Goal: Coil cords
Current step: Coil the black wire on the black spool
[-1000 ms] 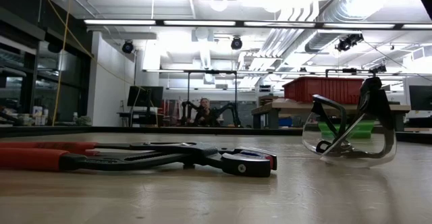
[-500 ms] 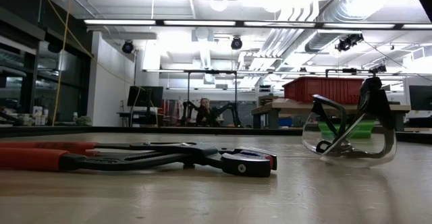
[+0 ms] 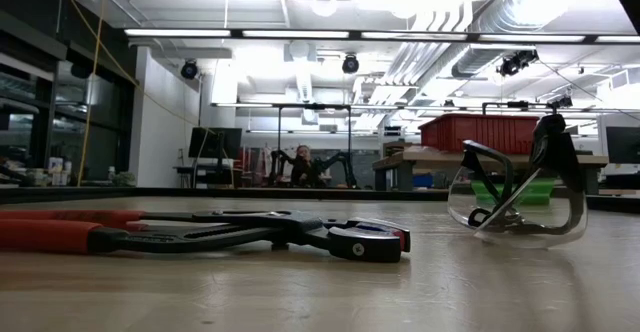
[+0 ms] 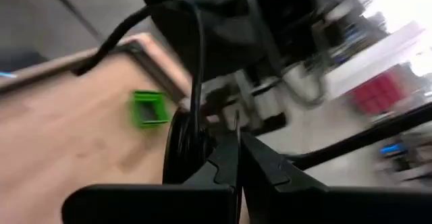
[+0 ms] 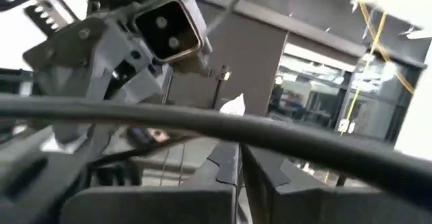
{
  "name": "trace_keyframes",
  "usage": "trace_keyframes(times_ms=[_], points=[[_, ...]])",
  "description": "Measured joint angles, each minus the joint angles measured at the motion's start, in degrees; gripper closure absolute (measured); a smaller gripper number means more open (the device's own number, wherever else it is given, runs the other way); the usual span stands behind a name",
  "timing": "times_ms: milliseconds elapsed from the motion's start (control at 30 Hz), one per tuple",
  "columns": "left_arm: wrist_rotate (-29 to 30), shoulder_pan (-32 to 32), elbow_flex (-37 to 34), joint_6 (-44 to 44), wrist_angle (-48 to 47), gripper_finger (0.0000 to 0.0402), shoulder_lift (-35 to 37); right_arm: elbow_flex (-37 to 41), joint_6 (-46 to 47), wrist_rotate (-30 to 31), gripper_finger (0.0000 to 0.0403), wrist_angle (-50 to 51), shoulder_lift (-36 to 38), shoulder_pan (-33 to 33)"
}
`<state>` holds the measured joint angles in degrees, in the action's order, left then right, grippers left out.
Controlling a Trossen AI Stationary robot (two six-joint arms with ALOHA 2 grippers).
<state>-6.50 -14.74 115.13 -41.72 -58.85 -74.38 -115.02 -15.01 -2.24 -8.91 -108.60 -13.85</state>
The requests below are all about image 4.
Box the black plastic cord spool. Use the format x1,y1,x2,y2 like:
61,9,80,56
162,108,217,185

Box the red storage bins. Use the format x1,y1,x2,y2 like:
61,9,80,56
347,72,408,116

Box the green plastic box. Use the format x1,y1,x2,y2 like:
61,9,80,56
130,89,171,129

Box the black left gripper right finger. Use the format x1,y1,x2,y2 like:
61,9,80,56
241,132,432,224

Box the black cord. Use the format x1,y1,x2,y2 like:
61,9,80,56
71,0,207,134

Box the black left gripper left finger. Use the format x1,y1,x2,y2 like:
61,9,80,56
62,132,241,224

